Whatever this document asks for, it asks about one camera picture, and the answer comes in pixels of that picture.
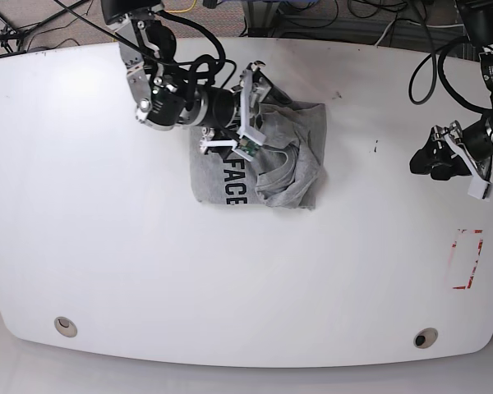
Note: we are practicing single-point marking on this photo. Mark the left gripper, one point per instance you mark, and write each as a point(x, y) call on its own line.
point(455, 151)

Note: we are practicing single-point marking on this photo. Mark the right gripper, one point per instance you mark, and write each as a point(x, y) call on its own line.
point(233, 112)

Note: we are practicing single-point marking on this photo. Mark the grey T-shirt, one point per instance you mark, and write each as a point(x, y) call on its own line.
point(283, 173)

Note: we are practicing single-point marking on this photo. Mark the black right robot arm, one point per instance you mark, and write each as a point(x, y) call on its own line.
point(170, 93)

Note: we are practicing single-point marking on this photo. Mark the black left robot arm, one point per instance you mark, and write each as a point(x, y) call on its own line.
point(463, 68)

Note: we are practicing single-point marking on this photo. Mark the red tape rectangle marking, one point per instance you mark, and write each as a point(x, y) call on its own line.
point(464, 258)

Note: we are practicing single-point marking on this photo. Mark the black tripod stand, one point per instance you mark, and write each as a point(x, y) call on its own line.
point(12, 38)

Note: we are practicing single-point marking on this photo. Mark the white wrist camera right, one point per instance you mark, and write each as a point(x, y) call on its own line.
point(246, 148)

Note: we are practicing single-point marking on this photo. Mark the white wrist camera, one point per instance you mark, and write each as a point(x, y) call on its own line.
point(246, 148)
point(479, 189)

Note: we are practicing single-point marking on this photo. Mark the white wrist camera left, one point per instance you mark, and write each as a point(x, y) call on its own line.
point(479, 189)

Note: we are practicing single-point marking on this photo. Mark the metal equipment frame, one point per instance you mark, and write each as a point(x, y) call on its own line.
point(259, 17)

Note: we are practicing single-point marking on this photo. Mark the right table cable grommet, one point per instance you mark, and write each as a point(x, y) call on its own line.
point(425, 338)

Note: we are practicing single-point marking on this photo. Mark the table cable grommet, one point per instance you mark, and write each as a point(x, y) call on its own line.
point(65, 327)
point(425, 338)

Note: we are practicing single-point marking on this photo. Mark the left table cable grommet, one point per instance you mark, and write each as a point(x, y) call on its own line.
point(65, 327)

